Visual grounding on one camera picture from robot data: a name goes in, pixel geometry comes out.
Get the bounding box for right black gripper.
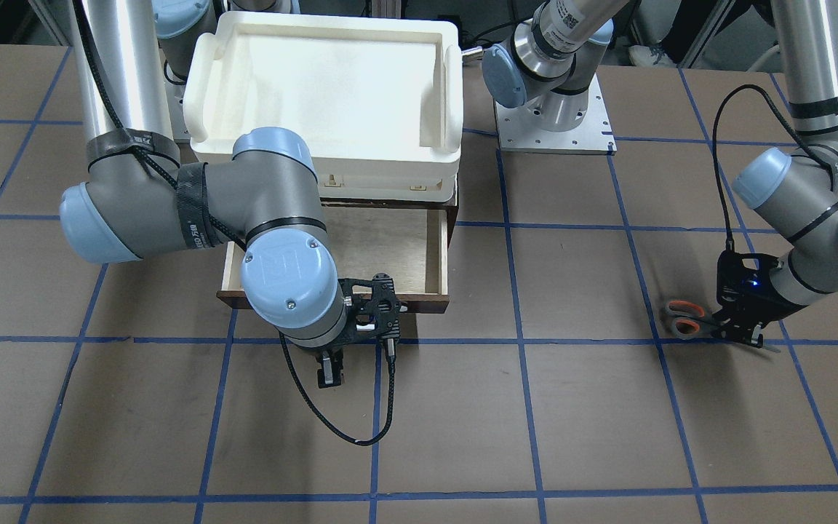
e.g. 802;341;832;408
303;336;351;388

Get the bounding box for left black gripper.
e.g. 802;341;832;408
709;281;805;349

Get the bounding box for grey orange handled scissors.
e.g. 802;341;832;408
662;301;781;354

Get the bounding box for dark wooden drawer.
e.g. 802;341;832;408
217;196;460;314

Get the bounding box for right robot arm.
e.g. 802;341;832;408
59;1;349;387

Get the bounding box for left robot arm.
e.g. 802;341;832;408
482;1;838;348

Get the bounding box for cream plastic storage box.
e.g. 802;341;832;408
183;11;463;202

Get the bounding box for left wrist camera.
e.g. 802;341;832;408
717;250;779;307

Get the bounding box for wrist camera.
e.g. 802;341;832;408
335;273;402;362
717;250;779;307

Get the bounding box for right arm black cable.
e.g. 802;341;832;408
277;331;398;447

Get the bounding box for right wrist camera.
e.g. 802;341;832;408
335;273;402;362

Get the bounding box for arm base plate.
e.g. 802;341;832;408
493;76;618;155

